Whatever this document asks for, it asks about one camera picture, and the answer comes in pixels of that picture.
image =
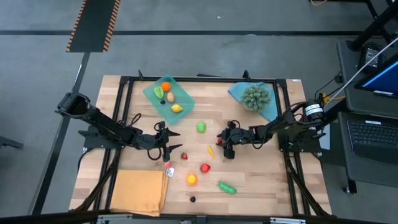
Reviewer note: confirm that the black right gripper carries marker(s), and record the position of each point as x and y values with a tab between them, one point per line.
237	137

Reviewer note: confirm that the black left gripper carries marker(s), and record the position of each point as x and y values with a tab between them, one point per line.
155	141

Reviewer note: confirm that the small red toy strawberry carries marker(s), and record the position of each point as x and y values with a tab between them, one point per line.
184	155

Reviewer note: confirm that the round green toy fruit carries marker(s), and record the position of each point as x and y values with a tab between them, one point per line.
201	127

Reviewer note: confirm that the yellow toy lemon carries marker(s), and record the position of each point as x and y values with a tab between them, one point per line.
177	108

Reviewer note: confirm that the tan toy potato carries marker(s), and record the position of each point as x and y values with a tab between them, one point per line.
170	97

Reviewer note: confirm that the green toy starfruit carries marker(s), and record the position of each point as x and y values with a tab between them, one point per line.
159	92

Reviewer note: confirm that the textured orange toy tangerine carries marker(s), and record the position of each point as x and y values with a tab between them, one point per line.
165	86

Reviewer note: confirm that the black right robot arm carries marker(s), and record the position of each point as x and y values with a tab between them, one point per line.
289	127

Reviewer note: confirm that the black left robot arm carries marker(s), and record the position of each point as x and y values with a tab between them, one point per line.
105	127

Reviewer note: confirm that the yellow toy pepper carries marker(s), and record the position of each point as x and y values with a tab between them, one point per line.
211	152

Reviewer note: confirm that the white paper tag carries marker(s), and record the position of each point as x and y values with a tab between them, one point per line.
170	172

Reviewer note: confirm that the teal translucent plastic container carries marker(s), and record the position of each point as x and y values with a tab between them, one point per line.
183	99

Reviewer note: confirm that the smooth orange toy orange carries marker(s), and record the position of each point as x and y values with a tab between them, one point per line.
191	179

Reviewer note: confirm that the green toy pea pod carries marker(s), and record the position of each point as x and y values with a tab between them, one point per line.
227	187

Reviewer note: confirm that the light blue cloth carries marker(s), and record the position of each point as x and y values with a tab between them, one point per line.
236	91

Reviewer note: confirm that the green plant in white pot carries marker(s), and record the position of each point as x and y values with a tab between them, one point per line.
255	97

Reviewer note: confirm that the glossy black toy fruit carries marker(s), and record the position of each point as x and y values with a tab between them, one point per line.
192	199

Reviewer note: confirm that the folded yellow cloth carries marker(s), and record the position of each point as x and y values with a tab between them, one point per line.
138	192

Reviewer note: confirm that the black rig crossbar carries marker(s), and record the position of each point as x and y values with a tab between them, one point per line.
236	220

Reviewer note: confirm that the hazard striped black floor mat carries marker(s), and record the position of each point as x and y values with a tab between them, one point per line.
93	25

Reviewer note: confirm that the open black laptop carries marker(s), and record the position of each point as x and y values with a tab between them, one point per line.
373	140

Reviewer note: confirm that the thin white rod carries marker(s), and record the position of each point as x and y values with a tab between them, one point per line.
367	66

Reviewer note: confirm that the dark metal furniture leg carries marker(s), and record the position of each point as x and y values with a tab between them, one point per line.
9	142

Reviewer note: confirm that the black power adapter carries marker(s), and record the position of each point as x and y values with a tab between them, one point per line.
370	57

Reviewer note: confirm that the monitor with blue screen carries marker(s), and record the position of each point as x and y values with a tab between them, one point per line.
385	77

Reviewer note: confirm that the black stand leg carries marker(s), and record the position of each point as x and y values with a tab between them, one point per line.
373	28

